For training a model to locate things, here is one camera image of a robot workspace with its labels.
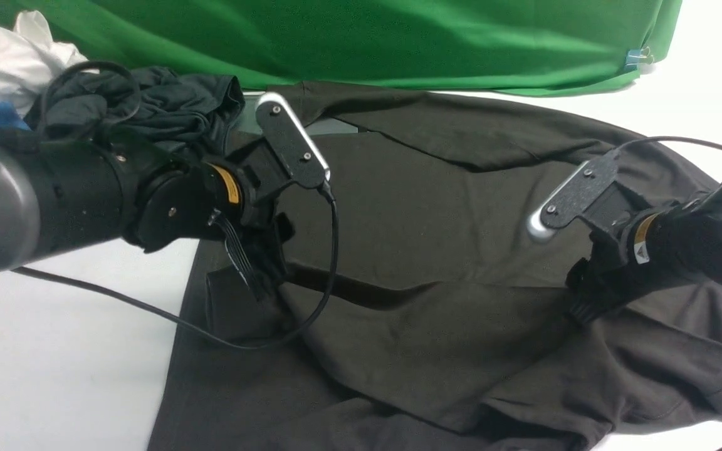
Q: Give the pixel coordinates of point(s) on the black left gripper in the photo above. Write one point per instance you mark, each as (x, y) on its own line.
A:
(254, 231)

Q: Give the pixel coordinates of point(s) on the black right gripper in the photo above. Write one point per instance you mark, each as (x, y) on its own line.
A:
(598, 283)

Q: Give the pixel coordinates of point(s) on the gray long-sleeved shirt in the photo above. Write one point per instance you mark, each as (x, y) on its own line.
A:
(446, 327)

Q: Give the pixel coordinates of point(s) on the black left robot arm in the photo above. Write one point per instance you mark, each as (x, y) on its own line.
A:
(57, 196)

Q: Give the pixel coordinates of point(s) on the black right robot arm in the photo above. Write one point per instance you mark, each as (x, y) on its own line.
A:
(638, 249)

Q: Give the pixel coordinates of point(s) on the dark teal crumpled shirt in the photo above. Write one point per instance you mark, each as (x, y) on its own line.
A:
(176, 112)

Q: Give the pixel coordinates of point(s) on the blue binder clip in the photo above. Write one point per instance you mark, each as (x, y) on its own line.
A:
(638, 58)

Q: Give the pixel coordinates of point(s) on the green backdrop cloth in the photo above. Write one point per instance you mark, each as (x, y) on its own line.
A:
(532, 48)

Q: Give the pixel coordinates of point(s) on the white crumpled cloth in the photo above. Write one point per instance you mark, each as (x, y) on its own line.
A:
(30, 58)

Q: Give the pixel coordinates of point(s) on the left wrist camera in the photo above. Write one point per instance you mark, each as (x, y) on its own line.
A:
(287, 138)

